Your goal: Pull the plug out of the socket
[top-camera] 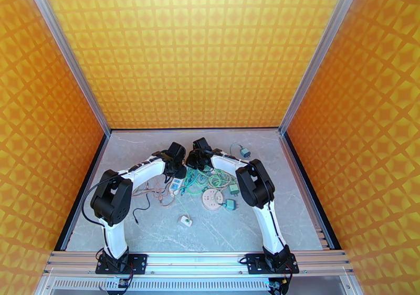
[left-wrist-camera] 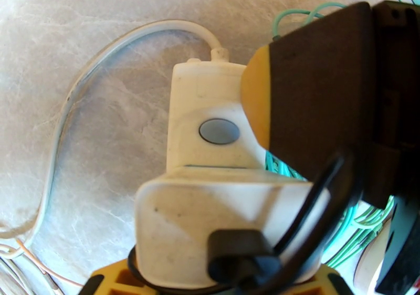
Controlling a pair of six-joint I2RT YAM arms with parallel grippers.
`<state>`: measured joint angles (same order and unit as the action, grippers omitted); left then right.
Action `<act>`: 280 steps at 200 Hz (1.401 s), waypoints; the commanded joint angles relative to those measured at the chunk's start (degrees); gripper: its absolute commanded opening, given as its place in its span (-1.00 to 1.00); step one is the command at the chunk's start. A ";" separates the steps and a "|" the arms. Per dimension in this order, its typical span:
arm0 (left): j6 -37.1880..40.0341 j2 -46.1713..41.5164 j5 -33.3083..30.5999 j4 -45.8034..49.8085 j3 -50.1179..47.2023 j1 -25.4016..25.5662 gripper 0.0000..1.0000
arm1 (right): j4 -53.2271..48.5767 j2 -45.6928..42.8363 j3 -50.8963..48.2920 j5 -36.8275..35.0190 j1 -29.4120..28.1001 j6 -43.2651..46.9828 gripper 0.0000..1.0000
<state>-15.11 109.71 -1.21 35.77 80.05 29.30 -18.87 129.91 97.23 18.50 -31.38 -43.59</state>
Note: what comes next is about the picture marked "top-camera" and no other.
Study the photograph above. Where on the white power strip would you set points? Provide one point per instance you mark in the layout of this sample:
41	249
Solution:
176	185

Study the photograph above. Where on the round beige socket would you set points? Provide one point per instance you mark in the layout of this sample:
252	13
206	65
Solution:
212	199

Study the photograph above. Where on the green charger plug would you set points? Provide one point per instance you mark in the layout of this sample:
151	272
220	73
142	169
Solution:
230	204
233	189

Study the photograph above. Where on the teal charger plug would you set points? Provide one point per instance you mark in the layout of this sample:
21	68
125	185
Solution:
245	153

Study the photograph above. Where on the small white charger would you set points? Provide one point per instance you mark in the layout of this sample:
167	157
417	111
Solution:
185	221

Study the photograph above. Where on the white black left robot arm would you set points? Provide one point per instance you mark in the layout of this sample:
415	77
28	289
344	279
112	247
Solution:
116	238

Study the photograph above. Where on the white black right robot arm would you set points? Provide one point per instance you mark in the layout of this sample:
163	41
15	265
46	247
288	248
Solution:
266	226

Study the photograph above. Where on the black back edge strip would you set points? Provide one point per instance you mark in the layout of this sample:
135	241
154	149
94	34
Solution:
197	128

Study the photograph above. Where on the perforated metal panel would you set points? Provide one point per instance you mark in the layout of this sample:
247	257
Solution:
197	284

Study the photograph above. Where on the small circuit board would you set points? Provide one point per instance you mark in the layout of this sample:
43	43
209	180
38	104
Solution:
273	285
123	283

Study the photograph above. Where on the table side rail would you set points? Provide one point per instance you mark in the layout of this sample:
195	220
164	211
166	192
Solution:
299	167
94	167

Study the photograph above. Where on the aluminium front rail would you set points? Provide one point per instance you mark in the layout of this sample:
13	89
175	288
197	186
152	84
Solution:
197	263

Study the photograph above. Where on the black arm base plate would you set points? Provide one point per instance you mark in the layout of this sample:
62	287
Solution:
254	264
139	264

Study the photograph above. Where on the aluminium frame post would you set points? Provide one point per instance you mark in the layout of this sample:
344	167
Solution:
68	54
319	54

